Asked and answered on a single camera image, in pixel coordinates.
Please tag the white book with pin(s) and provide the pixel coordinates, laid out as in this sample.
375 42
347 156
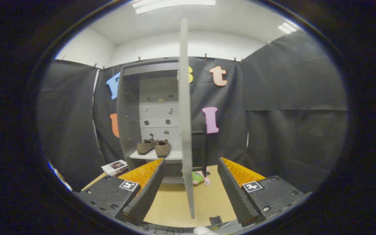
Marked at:
114 166

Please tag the grey shoe cabinet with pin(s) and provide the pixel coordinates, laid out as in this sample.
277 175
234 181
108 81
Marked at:
127 114

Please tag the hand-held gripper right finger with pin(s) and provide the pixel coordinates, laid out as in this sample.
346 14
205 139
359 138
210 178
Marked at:
237 195

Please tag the brown fuzzy shoe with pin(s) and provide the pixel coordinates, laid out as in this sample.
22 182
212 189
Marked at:
145 147
163 148

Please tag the white and blue printed item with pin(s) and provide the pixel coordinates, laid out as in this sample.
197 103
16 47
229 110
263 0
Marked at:
60 178

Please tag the black backdrop cloth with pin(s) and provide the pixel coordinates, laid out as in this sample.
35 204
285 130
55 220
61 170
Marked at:
289 98

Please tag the black table clamp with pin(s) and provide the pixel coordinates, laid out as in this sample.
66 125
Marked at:
215 220

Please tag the green and pink plush toy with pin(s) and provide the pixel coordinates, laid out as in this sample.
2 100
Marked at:
197 178

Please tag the white rounded object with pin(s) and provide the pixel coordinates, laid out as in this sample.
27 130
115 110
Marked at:
204 231

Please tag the small ceiling light panel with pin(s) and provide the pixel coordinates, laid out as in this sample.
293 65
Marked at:
287 28

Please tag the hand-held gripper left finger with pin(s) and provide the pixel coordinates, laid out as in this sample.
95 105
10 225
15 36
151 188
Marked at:
148 194

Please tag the long ceiling light panel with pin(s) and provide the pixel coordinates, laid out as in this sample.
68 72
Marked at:
175 4

